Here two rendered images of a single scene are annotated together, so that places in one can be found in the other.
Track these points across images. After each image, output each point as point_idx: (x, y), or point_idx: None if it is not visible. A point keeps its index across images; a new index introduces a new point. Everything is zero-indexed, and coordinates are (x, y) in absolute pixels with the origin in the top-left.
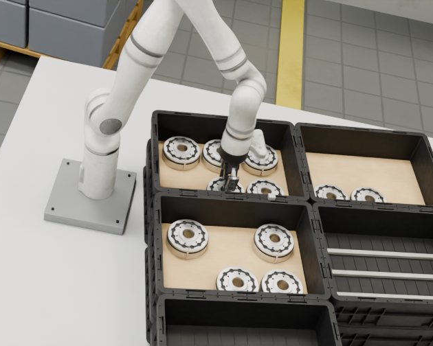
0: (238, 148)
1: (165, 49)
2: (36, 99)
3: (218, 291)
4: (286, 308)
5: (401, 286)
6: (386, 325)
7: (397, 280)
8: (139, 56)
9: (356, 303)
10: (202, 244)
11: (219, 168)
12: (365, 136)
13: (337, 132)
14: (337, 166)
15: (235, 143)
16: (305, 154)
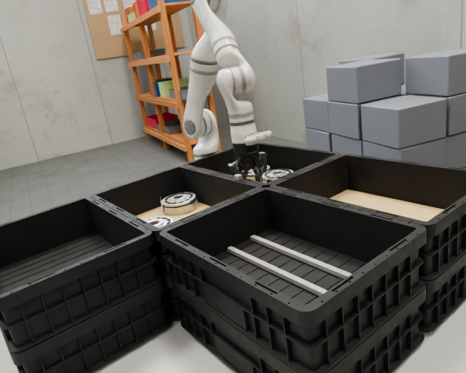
0: (233, 135)
1: (203, 56)
2: None
3: (110, 203)
4: (129, 230)
5: (289, 292)
6: (214, 307)
7: (294, 286)
8: (190, 64)
9: (171, 244)
10: (175, 203)
11: (264, 182)
12: (416, 173)
13: (382, 164)
14: (379, 204)
15: (231, 129)
16: (317, 166)
